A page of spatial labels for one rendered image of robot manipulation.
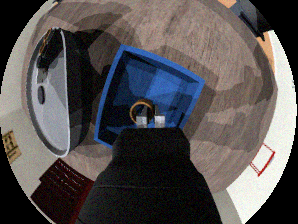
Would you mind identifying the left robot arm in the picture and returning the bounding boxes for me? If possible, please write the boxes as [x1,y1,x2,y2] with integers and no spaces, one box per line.
[239,0,273,34]

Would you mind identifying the blue open crate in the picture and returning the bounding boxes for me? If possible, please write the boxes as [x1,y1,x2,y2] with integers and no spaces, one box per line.
[94,44,205,149]

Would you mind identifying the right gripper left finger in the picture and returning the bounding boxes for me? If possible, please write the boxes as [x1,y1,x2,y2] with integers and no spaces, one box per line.
[137,105,149,128]

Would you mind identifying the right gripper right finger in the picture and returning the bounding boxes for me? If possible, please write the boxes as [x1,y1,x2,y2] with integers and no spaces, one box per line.
[153,104,165,128]

